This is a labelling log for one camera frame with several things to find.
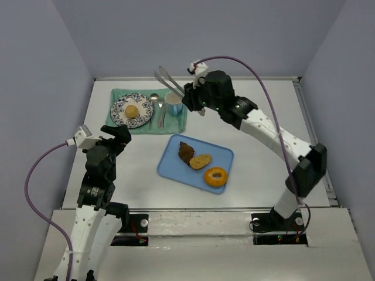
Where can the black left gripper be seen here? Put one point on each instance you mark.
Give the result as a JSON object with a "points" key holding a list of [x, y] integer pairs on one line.
{"points": [[118, 137]]}

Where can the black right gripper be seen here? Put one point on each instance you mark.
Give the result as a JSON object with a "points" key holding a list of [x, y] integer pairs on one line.
{"points": [[191, 98]]}

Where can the yellow muffin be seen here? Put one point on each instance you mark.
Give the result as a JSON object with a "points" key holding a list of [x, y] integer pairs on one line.
{"points": [[131, 112]]}

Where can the stainless steel serving tongs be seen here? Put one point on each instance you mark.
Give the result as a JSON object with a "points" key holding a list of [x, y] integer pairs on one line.
{"points": [[164, 78]]}

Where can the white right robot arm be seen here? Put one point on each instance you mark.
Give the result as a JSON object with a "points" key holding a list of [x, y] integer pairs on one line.
{"points": [[306, 163]]}

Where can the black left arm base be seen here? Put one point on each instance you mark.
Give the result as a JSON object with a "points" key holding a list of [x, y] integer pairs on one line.
{"points": [[135, 233]]}

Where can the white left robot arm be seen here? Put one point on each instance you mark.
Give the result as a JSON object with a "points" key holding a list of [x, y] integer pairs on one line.
{"points": [[97, 219]]}

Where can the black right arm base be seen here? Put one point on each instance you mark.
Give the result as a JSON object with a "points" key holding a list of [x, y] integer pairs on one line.
{"points": [[267, 232]]}

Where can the sliced bread loaf piece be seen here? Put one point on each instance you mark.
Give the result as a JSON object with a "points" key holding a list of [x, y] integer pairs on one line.
{"points": [[200, 161]]}

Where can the blue floral ceramic plate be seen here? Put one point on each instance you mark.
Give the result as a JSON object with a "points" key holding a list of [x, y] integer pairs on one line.
{"points": [[144, 105]]}

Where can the light blue ceramic mug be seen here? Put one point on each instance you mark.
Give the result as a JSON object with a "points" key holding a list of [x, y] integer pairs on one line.
{"points": [[173, 103]]}

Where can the green cloth placemat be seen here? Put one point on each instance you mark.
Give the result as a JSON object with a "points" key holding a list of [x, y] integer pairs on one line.
{"points": [[172, 124]]}

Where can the steel fork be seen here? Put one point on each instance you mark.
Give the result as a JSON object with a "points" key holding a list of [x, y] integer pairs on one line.
{"points": [[161, 106]]}

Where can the steel table knife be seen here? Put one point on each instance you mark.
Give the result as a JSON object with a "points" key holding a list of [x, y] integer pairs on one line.
{"points": [[164, 112]]}

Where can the steel spoon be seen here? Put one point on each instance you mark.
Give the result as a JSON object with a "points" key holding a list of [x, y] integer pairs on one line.
{"points": [[154, 97]]}

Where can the light blue plastic tray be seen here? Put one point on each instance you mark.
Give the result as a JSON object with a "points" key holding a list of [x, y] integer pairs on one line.
{"points": [[172, 167]]}

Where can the dark brown croissant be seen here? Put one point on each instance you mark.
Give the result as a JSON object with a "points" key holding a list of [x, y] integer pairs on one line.
{"points": [[186, 152]]}

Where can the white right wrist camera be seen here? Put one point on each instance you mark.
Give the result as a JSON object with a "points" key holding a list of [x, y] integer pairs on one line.
{"points": [[198, 70]]}

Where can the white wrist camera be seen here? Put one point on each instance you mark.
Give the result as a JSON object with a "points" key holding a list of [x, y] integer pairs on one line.
{"points": [[84, 139], [198, 70]]}

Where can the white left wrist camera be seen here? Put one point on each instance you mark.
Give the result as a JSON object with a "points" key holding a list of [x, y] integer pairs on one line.
{"points": [[84, 139]]}

